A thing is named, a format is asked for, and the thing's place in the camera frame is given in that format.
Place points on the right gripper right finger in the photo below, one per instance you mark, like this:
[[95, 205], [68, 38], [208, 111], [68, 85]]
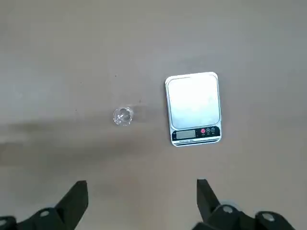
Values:
[[216, 218]]

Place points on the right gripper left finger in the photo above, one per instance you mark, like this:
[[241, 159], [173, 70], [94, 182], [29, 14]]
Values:
[[64, 215]]

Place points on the clear measuring cup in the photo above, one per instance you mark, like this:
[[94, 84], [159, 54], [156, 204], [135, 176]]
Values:
[[122, 116]]

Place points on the white electronic scale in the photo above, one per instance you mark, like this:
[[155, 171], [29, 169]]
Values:
[[193, 103]]

